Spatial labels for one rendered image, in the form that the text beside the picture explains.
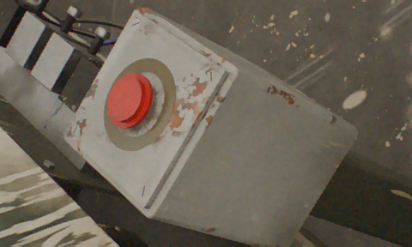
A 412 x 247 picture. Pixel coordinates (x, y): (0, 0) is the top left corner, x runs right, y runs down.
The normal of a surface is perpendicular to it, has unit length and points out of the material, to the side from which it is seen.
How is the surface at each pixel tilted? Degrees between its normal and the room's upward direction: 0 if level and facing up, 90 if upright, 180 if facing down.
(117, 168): 0
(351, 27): 0
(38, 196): 57
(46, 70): 0
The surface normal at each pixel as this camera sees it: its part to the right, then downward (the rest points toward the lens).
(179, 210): 0.61, 0.45
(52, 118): -0.61, -0.25
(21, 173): 0.08, -0.85
